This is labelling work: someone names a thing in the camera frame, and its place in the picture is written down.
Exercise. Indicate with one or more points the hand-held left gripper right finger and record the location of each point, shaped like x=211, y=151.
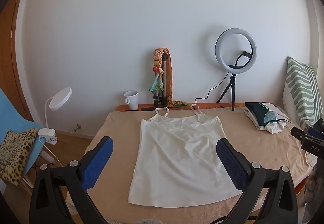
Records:
x=232, y=165

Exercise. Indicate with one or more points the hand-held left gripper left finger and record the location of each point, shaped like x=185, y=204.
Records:
x=97, y=165

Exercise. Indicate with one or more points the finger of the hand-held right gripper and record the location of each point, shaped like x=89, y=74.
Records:
x=316, y=133
x=300, y=134

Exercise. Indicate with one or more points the white camisole top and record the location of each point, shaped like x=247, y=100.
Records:
x=177, y=153

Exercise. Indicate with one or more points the white folded garment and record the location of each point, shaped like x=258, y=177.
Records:
x=274, y=127

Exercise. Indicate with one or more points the light blue cloth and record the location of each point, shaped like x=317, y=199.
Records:
x=270, y=116

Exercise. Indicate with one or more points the metal door stopper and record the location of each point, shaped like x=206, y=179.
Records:
x=77, y=127

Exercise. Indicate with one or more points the beige fleece blanket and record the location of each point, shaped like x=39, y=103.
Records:
x=116, y=125

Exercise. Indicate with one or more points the green striped pillow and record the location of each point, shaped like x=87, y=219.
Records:
x=298, y=87

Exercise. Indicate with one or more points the dark printed folded garment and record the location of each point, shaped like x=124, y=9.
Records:
x=258, y=108

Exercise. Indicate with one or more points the white mug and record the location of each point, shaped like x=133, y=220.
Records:
x=133, y=101

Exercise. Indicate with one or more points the black power adapter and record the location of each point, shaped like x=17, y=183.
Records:
x=147, y=109

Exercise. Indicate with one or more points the white clip desk lamp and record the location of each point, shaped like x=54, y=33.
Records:
x=60, y=98

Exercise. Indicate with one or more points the small black tripod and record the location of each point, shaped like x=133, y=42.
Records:
x=232, y=87

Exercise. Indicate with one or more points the leopard print cloth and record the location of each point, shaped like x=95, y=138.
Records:
x=15, y=153

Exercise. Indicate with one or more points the blue chair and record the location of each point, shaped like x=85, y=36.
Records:
x=15, y=115

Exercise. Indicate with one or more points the folded silver tripod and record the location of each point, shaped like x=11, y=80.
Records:
x=164, y=79

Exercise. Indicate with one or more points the colourful braided scarf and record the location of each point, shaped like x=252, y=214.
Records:
x=158, y=61

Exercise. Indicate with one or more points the wooden door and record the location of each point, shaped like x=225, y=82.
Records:
x=7, y=61

